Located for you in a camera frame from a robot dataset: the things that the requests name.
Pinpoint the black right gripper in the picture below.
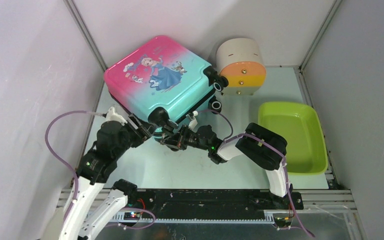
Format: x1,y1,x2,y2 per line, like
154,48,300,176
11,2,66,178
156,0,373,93
162,124,211,151

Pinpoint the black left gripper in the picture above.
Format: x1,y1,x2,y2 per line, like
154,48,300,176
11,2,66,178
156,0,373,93
113,112,158,158

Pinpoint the pink and teal kids suitcase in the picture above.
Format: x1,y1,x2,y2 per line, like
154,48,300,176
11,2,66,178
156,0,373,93
103,35,228,141

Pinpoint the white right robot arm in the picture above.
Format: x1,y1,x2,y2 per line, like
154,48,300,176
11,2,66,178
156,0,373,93
159,122,291,209

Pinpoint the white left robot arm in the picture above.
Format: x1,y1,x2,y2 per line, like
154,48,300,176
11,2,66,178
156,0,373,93
58,112,151,240

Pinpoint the beige orange round storage box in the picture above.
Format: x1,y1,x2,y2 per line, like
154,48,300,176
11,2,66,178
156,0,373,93
216,37,267,96

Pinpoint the green plastic bin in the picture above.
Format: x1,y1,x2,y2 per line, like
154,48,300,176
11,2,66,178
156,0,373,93
258,101,328,175

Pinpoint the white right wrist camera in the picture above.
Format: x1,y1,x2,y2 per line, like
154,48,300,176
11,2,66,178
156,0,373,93
186,110,199,130

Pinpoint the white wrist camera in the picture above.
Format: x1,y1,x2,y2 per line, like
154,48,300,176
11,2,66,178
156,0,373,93
105,106,127,126
186,110,199,130

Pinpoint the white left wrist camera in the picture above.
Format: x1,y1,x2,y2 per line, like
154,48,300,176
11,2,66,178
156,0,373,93
105,106,127,126

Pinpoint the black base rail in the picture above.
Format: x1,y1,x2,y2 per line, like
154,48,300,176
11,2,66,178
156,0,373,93
115,188,304,222

